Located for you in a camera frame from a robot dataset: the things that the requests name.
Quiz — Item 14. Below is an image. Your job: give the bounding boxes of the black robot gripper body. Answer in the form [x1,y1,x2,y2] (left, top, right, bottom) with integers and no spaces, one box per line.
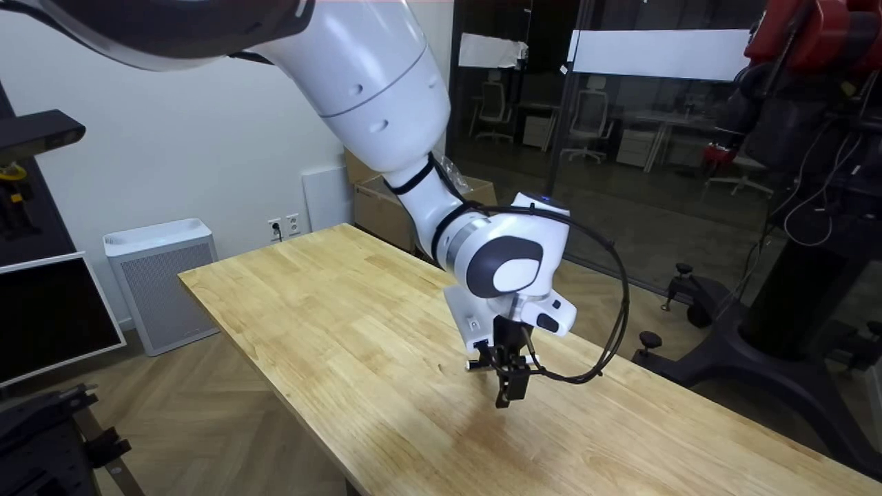
[488,315,538,363]

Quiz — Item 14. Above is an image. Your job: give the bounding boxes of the grey office chair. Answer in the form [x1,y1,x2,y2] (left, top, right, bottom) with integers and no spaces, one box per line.
[471,70,517,146]
[556,85,618,169]

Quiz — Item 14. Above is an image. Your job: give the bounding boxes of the white frosted glass strip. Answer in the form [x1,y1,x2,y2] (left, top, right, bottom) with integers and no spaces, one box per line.
[454,31,531,71]
[564,24,756,85]

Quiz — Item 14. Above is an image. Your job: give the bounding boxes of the white air purifier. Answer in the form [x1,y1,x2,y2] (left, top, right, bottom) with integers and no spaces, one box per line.
[98,216,220,358]

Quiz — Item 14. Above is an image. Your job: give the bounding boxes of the red robot machine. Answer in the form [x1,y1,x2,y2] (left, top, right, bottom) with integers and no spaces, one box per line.
[742,0,882,82]

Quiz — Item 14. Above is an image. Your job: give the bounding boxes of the black tripod head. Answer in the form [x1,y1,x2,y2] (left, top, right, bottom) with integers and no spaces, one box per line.
[0,384,145,496]

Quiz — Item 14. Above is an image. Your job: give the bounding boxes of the black computer monitor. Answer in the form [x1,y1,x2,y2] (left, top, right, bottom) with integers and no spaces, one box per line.
[0,250,129,391]

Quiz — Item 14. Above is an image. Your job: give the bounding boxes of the black storage shelf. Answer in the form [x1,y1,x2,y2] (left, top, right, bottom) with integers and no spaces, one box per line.
[0,85,87,271]

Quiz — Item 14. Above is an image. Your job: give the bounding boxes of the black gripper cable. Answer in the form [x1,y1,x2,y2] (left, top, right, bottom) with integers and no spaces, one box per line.
[382,155,634,385]

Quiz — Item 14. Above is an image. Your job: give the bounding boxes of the white wall panel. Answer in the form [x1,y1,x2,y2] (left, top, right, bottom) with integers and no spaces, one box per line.
[297,162,355,235]

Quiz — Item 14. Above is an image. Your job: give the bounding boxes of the white wall outlet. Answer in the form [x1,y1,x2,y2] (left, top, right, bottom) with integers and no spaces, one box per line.
[268,210,307,242]

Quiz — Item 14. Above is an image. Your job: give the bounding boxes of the black wheeled pedestal stand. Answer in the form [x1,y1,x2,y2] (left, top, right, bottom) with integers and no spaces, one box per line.
[630,79,882,482]

